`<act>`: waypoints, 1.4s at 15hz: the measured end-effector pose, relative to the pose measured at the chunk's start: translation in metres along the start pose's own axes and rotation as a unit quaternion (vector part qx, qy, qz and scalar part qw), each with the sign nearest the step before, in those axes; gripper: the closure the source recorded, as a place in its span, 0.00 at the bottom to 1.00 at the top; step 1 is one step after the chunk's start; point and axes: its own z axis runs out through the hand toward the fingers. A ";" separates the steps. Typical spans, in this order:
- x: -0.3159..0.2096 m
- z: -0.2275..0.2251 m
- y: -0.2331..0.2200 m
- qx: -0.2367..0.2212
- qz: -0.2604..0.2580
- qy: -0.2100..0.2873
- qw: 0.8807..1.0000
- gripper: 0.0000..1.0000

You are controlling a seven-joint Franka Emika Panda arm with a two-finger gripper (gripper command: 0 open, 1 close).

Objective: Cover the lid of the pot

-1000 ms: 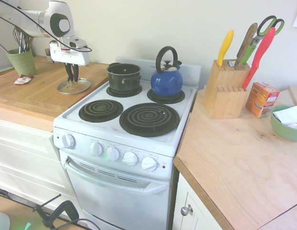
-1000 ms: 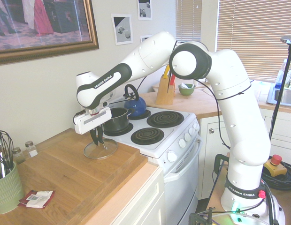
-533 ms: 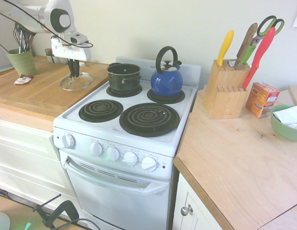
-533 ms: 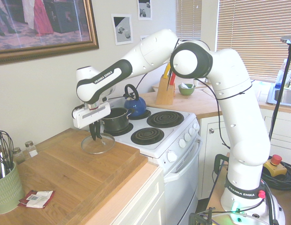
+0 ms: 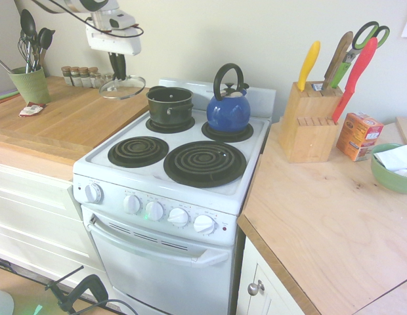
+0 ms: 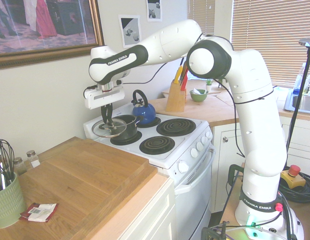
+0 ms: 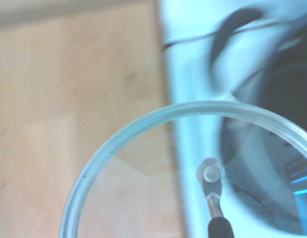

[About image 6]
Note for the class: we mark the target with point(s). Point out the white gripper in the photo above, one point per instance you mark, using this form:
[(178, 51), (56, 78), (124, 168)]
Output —
[(107, 98)]

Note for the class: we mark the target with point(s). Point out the glass pot lid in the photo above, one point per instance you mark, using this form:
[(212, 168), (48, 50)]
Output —
[(107, 131)]

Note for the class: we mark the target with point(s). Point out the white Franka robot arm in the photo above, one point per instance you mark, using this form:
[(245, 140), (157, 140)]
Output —
[(257, 100)]

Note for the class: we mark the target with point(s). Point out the black cooking pot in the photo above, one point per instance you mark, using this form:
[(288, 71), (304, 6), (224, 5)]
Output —
[(131, 130)]

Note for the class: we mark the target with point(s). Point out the small coil burner under pot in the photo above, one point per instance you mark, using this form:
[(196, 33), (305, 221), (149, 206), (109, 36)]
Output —
[(125, 142)]

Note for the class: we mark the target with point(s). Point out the small plant in white pot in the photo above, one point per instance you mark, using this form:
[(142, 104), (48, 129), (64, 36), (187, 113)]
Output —
[(209, 85)]

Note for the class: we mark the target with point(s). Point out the small coil burner under kettle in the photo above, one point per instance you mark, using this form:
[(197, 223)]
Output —
[(156, 122)]

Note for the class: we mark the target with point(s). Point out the small bare coil burner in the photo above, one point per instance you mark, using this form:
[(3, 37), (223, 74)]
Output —
[(157, 145)]

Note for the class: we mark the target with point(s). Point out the thick wooden cutting board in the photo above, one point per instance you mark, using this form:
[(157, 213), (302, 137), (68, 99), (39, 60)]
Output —
[(90, 180)]

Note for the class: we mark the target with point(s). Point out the wooden knife block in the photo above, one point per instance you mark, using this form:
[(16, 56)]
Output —
[(175, 98)]

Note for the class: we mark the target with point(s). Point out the large bare coil burner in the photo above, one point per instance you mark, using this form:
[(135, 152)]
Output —
[(176, 127)]

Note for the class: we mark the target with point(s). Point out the red knife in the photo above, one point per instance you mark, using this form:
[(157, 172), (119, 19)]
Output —
[(184, 81)]

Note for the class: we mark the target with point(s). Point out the white electric stove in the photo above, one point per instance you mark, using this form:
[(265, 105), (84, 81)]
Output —
[(185, 155)]

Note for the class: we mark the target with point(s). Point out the glass spice jar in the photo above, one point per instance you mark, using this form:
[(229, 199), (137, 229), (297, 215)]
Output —
[(33, 160), (20, 167)]

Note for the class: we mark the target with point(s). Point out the white stove knob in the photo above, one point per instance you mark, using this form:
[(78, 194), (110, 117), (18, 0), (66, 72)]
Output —
[(204, 140), (183, 167), (209, 135), (194, 152), (200, 146)]

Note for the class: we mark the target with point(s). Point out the green ceramic bowl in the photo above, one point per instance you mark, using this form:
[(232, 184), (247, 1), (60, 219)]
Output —
[(198, 97)]

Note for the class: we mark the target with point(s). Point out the white paper in bowl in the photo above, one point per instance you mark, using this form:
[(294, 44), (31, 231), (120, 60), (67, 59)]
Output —
[(198, 91)]

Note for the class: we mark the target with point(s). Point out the gold framed painting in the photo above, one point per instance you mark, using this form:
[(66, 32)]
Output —
[(45, 25)]

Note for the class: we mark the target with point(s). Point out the white drawer cabinet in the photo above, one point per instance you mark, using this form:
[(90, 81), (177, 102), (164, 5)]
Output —
[(152, 215)]

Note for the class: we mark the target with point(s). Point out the red white paper packet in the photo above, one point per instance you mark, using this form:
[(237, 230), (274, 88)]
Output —
[(40, 212)]

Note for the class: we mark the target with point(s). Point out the round metal cabinet knob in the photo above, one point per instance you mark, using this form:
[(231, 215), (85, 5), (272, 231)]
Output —
[(225, 139)]

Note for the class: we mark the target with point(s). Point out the white oven door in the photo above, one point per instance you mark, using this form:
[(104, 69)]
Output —
[(195, 200)]

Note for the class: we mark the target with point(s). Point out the white cabinet with metal knob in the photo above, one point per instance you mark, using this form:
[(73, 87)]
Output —
[(225, 165)]

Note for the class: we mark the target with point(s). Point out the green ribbed utensil holder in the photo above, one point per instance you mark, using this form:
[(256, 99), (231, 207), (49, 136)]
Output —
[(8, 205)]

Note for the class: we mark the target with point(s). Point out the narrow wooden window blind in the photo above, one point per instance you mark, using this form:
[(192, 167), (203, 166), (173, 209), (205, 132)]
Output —
[(201, 12)]

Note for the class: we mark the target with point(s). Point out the black bar clamp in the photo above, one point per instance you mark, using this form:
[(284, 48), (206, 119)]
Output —
[(236, 172), (212, 232)]

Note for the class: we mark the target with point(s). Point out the wide wooden window blind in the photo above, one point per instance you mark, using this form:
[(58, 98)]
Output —
[(275, 30)]

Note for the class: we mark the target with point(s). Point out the clear spray bottle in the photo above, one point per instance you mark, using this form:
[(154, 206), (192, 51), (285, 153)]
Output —
[(299, 80)]

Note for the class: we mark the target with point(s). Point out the yellow emergency stop button box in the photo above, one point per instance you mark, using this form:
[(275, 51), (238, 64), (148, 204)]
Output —
[(293, 175)]

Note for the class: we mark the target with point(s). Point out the metal kitchen sink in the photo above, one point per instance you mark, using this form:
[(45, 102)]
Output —
[(305, 102)]

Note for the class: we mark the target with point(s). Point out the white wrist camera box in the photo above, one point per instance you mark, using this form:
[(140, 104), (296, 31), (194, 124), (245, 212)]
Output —
[(88, 92)]

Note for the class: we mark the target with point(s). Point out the large grey printed wall paper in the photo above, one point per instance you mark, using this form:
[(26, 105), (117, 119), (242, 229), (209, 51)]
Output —
[(129, 31)]

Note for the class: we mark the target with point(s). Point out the small grey printed wall paper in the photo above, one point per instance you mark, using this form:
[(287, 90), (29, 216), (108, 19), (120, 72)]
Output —
[(154, 10)]

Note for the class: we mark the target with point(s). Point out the black camera stand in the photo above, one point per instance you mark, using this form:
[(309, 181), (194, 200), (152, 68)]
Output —
[(301, 92)]

